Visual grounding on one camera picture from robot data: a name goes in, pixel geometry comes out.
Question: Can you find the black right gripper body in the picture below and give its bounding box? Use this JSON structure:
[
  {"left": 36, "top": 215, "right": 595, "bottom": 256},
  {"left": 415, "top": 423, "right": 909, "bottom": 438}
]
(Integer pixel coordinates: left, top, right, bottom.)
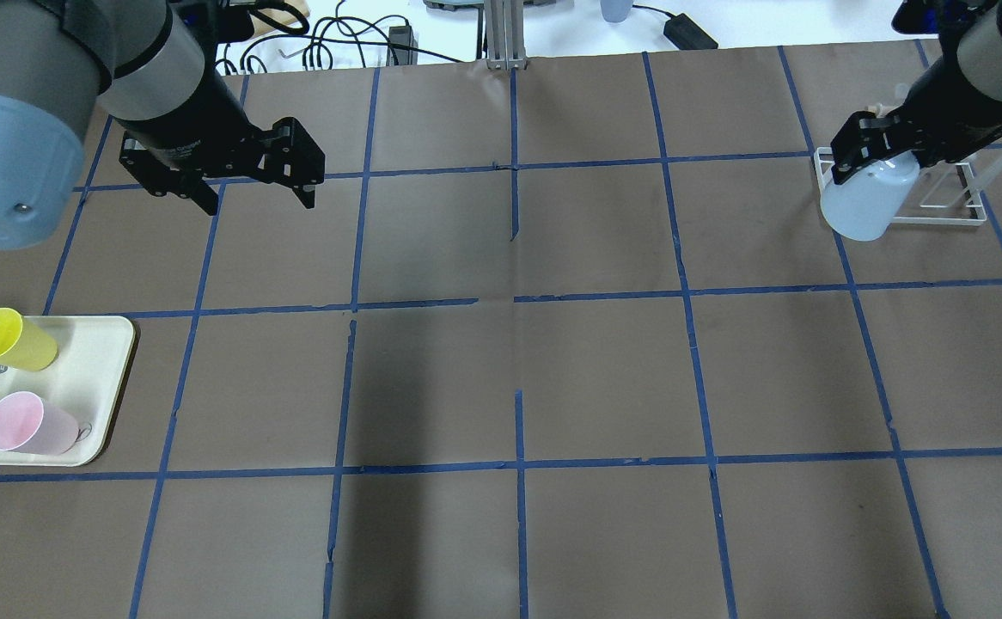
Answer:
[{"left": 891, "top": 65, "right": 1002, "bottom": 166}]

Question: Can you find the black power adapter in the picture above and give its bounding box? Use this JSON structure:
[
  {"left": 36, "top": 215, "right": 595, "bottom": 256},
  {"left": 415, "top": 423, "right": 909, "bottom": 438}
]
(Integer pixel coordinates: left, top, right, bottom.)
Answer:
[{"left": 663, "top": 13, "right": 718, "bottom": 51}]

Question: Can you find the cream plastic tray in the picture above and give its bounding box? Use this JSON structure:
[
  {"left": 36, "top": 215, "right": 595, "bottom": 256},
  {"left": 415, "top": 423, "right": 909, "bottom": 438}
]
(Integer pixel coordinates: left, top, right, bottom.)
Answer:
[{"left": 0, "top": 316, "right": 138, "bottom": 467}]

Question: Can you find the white wire cup rack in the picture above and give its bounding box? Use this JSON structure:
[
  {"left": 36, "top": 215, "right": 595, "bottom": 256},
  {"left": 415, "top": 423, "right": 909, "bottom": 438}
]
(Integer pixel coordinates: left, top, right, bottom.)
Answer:
[{"left": 813, "top": 107, "right": 1002, "bottom": 228}]

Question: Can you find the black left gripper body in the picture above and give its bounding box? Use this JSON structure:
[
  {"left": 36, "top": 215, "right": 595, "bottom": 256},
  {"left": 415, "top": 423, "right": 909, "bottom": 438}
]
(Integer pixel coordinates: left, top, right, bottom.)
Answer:
[{"left": 119, "top": 111, "right": 261, "bottom": 196}]

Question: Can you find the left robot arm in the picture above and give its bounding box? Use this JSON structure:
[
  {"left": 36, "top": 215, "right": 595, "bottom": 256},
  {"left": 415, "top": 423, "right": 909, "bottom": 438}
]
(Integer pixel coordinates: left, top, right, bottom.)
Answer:
[{"left": 0, "top": 1, "right": 326, "bottom": 250}]

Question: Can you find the blue cup on desk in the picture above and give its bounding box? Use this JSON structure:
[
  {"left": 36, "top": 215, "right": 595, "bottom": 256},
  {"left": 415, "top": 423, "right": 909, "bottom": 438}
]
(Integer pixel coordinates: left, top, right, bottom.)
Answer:
[{"left": 599, "top": 0, "right": 633, "bottom": 24}]

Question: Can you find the aluminium frame post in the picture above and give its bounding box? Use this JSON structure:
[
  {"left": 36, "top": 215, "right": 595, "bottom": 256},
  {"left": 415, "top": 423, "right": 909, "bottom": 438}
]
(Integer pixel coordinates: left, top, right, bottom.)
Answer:
[{"left": 484, "top": 0, "right": 528, "bottom": 70}]

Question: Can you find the yellow ikea cup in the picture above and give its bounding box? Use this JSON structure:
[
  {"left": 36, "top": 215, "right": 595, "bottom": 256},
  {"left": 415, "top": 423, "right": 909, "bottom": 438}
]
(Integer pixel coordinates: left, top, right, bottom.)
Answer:
[{"left": 0, "top": 307, "right": 58, "bottom": 371}]

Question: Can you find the pink ikea cup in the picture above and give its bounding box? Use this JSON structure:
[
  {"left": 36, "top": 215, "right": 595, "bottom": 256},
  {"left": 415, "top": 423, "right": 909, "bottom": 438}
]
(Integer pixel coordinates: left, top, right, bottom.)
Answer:
[{"left": 0, "top": 391, "right": 80, "bottom": 456}]

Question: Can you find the grey-blue ikea cup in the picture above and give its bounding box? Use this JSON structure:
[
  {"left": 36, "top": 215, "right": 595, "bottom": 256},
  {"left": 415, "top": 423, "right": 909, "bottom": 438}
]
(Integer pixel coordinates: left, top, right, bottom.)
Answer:
[{"left": 821, "top": 152, "right": 921, "bottom": 242}]

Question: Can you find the black cable bundle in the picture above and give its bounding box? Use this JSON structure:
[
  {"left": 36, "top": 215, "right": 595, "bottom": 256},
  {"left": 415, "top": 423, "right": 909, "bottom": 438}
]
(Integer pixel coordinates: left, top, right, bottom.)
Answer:
[{"left": 217, "top": 4, "right": 467, "bottom": 78}]

